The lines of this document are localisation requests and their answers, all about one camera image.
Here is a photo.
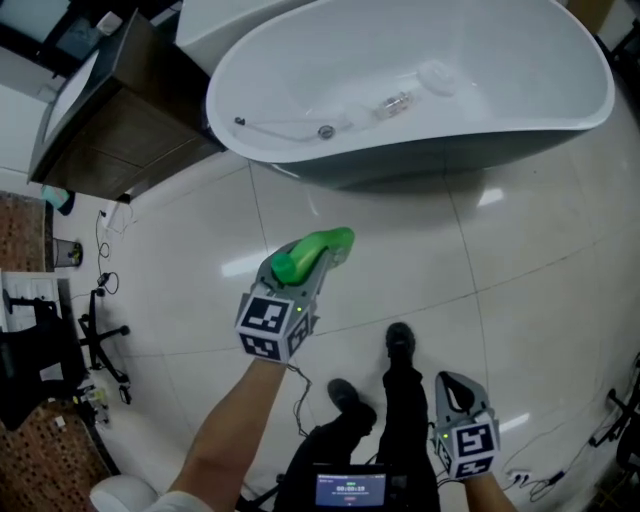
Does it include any white power strip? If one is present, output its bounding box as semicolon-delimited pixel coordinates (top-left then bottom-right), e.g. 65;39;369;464
99;199;134;234

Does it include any white plastic chair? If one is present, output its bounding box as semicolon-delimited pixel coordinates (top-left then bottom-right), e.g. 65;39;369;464
89;474;164;512

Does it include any person's black shoe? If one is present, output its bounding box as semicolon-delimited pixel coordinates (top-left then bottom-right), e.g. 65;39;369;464
386;322;416;366
327;378;361;414

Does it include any black office chair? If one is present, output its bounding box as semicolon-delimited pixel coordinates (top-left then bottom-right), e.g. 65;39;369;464
589;349;640;471
0;287;132;431

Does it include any person's left forearm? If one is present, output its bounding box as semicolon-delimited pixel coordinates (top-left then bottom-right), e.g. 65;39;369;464
169;359;289;501

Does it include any black cable with adapter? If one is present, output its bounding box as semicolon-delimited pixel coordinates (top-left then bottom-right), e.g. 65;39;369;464
94;209;121;296

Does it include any white built-in bathtub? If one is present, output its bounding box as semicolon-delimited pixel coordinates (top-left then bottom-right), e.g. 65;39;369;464
174;0;311;66

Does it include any cardboard sheet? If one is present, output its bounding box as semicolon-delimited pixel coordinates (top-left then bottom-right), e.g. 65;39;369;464
569;0;614;36

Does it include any person's right forearm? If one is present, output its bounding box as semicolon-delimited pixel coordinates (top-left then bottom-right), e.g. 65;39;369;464
462;474;516;512

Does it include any green plastic bottle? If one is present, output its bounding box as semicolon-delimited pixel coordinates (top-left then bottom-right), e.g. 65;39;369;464
269;226;357;290

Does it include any person's leg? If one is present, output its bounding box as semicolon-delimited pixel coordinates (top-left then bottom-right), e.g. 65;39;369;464
374;362;441;512
284;399;379;512

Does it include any person's white shirt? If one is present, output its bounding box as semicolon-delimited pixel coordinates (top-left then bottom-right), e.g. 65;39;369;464
144;489;201;512

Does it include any person's right leg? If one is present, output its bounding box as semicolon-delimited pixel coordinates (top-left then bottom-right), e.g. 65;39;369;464
374;362;441;512

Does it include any black mesh wastebasket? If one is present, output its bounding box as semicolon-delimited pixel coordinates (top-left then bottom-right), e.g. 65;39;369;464
52;238;84;271

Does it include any dark green freestanding bathtub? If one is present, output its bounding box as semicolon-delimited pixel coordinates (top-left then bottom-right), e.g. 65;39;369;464
205;0;615;191

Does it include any wooden vanity cabinet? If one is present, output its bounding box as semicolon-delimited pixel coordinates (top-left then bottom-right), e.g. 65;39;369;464
27;9;226;201

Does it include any white sink basin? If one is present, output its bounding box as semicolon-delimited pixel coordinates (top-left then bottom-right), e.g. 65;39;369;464
47;47;101;146

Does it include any black chest monitor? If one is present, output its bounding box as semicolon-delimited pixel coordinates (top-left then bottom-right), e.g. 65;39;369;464
313;463;389;512

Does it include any white box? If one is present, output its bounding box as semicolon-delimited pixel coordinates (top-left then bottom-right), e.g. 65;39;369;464
94;10;124;36

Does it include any clear plastic bottle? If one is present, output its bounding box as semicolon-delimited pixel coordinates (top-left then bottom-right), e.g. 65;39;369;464
374;92;419;121

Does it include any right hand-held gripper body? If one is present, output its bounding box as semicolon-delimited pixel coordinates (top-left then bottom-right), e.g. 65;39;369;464
431;407;502;481

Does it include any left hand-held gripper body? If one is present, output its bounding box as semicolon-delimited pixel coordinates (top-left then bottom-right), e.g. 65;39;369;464
234;279;321;364

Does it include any person's left black shoe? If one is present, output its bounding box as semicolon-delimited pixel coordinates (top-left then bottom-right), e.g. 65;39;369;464
327;378;361;414

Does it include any white desk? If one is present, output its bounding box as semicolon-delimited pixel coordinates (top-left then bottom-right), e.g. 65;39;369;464
0;269;71;331

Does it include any person's right black shoe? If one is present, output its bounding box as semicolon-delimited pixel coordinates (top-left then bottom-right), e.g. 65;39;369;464
386;322;416;366

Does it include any person's left leg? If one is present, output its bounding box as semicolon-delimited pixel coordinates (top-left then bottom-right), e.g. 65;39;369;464
284;399;379;512

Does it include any teal backpack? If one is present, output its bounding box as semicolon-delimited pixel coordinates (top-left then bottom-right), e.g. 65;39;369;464
40;184;76;216

